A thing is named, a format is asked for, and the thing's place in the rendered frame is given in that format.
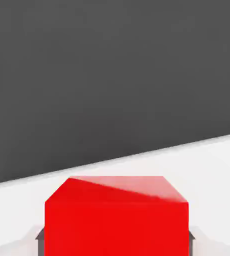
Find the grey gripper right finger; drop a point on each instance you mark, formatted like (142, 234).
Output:
(191, 245)

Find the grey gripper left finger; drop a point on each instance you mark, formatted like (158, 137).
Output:
(41, 245)

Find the small red cube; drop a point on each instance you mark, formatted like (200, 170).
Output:
(116, 224)

